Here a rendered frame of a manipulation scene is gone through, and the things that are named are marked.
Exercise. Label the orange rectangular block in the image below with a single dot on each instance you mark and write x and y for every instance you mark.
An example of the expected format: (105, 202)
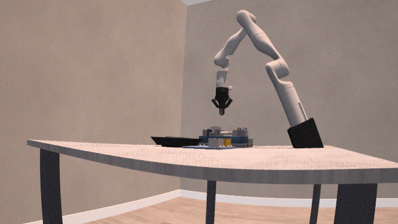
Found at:
(227, 142)

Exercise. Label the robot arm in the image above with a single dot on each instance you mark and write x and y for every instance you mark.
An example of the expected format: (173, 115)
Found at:
(276, 69)

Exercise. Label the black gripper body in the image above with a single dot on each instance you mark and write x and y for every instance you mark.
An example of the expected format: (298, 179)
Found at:
(220, 92)

